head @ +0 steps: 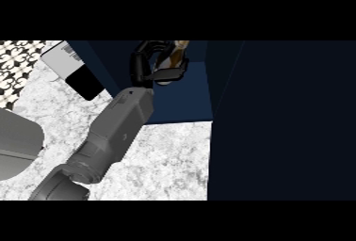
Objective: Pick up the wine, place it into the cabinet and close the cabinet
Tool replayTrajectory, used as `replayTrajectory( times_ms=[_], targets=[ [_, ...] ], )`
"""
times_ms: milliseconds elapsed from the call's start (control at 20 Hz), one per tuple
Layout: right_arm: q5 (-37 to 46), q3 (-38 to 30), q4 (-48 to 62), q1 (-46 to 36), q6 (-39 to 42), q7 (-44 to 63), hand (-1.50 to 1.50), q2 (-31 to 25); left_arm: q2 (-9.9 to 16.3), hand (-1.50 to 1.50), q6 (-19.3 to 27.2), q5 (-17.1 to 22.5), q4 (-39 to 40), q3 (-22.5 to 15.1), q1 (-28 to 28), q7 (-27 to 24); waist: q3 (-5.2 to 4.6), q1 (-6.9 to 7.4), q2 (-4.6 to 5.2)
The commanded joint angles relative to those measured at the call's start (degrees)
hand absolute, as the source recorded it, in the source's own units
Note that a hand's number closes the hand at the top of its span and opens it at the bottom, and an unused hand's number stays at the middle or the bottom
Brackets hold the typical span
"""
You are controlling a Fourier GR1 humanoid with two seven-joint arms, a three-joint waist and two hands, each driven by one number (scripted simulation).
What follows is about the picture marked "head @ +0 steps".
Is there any brown and white wine bottle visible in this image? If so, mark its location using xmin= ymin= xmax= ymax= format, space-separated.
xmin=152 ymin=40 xmax=191 ymax=87

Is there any grey rounded appliance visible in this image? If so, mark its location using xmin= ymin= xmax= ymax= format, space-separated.
xmin=0 ymin=107 xmax=46 ymax=182

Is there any white and black box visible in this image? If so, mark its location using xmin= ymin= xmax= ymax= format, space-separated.
xmin=39 ymin=40 xmax=107 ymax=102

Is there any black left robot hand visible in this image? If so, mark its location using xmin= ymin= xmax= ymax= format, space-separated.
xmin=130 ymin=40 xmax=191 ymax=89

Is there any dark blue cabinet door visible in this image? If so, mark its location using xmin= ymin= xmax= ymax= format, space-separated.
xmin=206 ymin=40 xmax=356 ymax=201

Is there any dark blue cabinet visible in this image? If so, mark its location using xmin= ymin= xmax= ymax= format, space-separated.
xmin=67 ymin=40 xmax=245 ymax=125

